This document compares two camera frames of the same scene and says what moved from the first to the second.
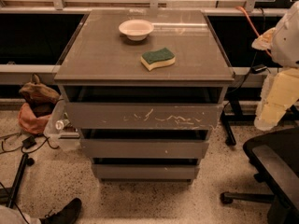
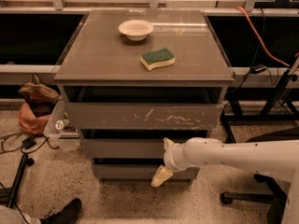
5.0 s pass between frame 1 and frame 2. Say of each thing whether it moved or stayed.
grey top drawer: stayed
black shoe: stayed
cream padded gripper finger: moved
